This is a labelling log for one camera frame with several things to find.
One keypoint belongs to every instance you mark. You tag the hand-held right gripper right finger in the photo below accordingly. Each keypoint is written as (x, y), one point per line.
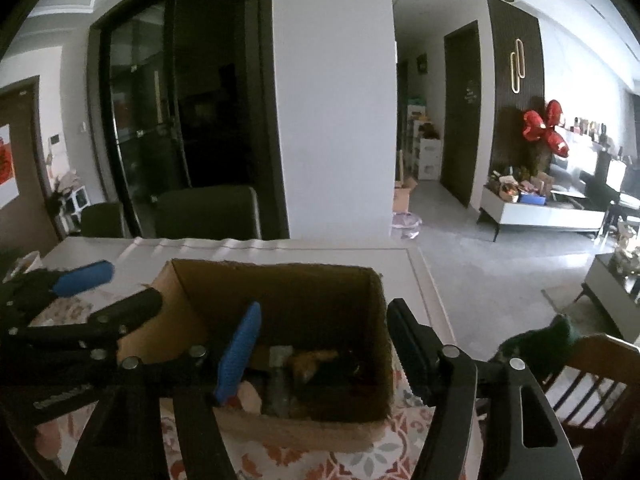
(415, 355)

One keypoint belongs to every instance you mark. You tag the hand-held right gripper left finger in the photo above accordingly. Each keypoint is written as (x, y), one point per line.
(240, 355)

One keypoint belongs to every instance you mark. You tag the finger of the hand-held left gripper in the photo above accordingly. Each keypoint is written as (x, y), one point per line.
(82, 277)
(130, 310)

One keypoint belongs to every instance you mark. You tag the yellow snack pouch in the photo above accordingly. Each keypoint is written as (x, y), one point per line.
(312, 360)

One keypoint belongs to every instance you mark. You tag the brown cardboard box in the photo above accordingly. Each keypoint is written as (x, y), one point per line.
(310, 300)

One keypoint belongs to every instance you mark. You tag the dark upholstered chair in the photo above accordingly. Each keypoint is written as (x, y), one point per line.
(207, 212)
(102, 220)

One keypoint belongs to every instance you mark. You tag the dark green cloth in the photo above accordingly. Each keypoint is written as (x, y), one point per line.
(535, 345)

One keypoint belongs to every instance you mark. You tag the floral patterned tablecloth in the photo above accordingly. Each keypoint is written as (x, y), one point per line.
(350, 465)

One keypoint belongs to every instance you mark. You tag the clear plastic waste bin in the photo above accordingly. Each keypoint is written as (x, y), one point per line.
(405, 225)

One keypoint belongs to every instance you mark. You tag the small open cardboard box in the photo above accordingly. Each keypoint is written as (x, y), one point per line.
(402, 195)

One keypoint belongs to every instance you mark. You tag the dark glass sliding door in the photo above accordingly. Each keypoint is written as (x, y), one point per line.
(150, 110)

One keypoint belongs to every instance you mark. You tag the brown wooden chair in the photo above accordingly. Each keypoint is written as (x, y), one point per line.
(595, 395)

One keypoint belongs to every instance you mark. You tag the white tv cabinet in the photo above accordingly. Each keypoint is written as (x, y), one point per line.
(540, 215)

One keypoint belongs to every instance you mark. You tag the stack of white boxes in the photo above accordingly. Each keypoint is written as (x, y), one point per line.
(425, 150)

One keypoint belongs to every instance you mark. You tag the dark coffee table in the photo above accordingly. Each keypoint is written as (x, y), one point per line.
(612, 290)

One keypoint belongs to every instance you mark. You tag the dark interior door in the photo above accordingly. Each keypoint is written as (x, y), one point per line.
(460, 115)

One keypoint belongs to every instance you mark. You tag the red foil balloon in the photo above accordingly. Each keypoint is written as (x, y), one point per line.
(545, 127)

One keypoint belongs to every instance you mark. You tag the row of small ornaments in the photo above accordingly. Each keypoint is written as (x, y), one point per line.
(590, 130)

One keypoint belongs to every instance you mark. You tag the red wall picture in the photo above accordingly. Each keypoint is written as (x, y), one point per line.
(6, 165)

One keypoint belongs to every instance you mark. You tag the gold wall ornament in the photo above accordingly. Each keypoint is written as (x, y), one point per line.
(517, 65)

